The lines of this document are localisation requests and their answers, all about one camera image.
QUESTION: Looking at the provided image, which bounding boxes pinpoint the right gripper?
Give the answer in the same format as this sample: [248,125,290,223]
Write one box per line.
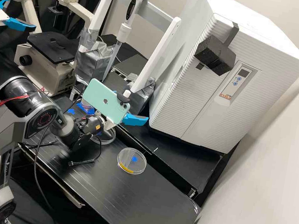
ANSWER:
[99,109,149,140]

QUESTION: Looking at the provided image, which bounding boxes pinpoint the petri dish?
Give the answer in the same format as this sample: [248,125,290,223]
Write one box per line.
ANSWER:
[89,124,118,147]

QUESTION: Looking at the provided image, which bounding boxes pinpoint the blue bottle holder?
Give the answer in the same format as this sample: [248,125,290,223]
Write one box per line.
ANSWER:
[78,105,97,116]

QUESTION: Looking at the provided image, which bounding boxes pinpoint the cream microscope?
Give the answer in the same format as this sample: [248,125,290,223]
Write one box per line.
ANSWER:
[0,0,97,103]

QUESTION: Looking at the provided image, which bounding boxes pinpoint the incubator door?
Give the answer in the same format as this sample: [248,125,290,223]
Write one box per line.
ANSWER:
[145,5,272,156]

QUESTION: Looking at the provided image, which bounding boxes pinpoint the white pipette stand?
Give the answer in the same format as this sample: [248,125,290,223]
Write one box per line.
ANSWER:
[67,0,186,120]

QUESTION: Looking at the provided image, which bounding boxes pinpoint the pipette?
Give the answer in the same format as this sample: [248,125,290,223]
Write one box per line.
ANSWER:
[102,0,144,86]

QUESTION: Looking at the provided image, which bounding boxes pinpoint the white incubator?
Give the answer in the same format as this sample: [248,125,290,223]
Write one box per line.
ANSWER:
[159,0,299,166]

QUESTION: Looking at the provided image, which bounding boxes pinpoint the right wrist camera phone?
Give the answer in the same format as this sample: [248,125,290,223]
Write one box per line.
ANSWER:
[79,76,135,126]

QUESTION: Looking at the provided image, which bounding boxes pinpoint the black cable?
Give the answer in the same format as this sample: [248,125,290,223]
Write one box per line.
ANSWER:
[68,131,105,172]
[29,137,61,192]

